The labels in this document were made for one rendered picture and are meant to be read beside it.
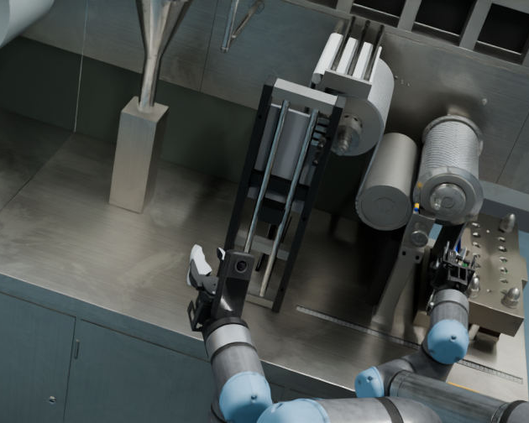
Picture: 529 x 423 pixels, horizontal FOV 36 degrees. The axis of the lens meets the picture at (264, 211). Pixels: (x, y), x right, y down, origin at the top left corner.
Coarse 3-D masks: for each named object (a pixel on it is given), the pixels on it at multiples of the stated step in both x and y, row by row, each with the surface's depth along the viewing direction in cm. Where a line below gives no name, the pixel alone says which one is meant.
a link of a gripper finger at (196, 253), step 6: (198, 246) 142; (192, 252) 140; (198, 252) 140; (198, 258) 138; (204, 258) 139; (198, 264) 137; (204, 264) 138; (198, 270) 136; (204, 270) 136; (210, 270) 137
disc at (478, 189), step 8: (440, 168) 170; (448, 168) 169; (456, 168) 169; (424, 176) 172; (432, 176) 171; (464, 176) 169; (472, 176) 169; (416, 184) 173; (424, 184) 173; (472, 184) 170; (416, 192) 174; (480, 192) 171; (416, 200) 175; (480, 200) 172; (464, 216) 174; (472, 216) 174; (440, 224) 177; (448, 224) 176; (456, 224) 176
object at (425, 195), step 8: (440, 176) 170; (448, 176) 170; (456, 176) 169; (432, 184) 172; (456, 184) 170; (464, 184) 170; (424, 192) 173; (472, 192) 170; (424, 200) 174; (472, 200) 171; (424, 208) 175; (464, 208) 173; (472, 208) 173; (440, 216) 175; (456, 216) 174
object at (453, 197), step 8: (440, 184) 171; (448, 184) 170; (432, 192) 171; (440, 192) 170; (448, 192) 170; (456, 192) 170; (464, 192) 171; (432, 200) 172; (448, 200) 171; (456, 200) 171; (464, 200) 170; (432, 208) 173; (440, 208) 173; (448, 208) 172; (456, 208) 172; (448, 216) 173
